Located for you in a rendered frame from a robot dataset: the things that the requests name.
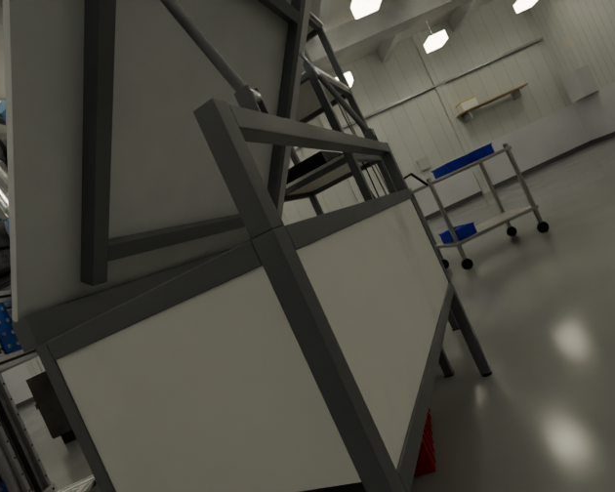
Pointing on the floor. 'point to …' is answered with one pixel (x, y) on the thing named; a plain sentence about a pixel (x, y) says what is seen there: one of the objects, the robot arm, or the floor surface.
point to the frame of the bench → (323, 334)
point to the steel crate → (50, 407)
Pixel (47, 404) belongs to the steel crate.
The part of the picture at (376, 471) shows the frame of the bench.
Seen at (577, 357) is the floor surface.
